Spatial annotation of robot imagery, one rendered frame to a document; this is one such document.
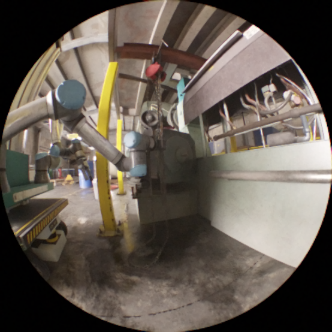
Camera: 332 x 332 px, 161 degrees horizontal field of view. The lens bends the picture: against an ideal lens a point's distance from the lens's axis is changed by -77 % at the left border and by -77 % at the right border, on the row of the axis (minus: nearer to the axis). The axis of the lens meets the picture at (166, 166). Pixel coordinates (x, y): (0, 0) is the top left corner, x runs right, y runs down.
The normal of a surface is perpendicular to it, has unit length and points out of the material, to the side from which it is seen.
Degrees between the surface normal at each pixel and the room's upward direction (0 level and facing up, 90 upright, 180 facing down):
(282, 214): 90
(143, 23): 180
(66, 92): 87
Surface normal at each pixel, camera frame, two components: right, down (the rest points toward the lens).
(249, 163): -0.95, 0.05
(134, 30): 0.05, 1.00
